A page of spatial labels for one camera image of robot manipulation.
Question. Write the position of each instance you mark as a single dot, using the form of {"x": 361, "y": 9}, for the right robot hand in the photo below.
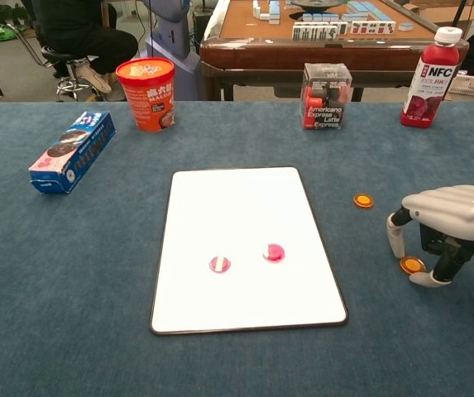
{"x": 456, "y": 207}

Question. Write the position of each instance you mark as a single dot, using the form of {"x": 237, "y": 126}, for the orange disc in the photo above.
{"x": 363, "y": 200}
{"x": 411, "y": 264}

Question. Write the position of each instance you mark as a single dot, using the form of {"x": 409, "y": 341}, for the red juice bottle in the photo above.
{"x": 431, "y": 78}

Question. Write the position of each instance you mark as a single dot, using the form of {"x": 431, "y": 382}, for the clear coffee capsule box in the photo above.
{"x": 325, "y": 97}

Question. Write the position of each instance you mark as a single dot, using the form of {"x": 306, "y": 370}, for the single blue mahjong tile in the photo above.
{"x": 405, "y": 27}

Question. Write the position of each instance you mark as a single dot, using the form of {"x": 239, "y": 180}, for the red print mahjong tile row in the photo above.
{"x": 367, "y": 28}

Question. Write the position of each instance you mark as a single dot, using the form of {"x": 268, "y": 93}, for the blue mahjong tile row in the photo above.
{"x": 331, "y": 17}
{"x": 365, "y": 6}

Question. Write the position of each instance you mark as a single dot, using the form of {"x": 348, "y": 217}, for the green print mahjong tile row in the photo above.
{"x": 315, "y": 32}

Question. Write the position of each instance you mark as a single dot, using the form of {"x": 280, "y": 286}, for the white magnetic board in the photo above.
{"x": 245, "y": 297}

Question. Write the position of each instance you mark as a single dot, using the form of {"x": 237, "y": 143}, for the dark mahjong table centre dish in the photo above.
{"x": 317, "y": 4}

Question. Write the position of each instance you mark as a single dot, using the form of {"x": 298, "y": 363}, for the brown mahjong table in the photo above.
{"x": 261, "y": 54}

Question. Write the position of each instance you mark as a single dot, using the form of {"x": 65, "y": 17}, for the stacked blue mahjong tiles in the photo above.
{"x": 266, "y": 10}

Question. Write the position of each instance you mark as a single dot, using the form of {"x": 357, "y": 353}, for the orange instant noodle cup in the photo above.
{"x": 147, "y": 95}

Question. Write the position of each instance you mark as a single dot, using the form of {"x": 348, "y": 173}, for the blue grey machine base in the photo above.
{"x": 170, "y": 33}

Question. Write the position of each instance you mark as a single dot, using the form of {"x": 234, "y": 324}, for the blue cookie box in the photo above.
{"x": 71, "y": 153}

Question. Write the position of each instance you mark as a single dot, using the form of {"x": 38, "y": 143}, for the seated person in black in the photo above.
{"x": 75, "y": 25}

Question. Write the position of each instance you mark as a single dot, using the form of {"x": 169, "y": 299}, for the chrome swivel stool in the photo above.
{"x": 60, "y": 54}

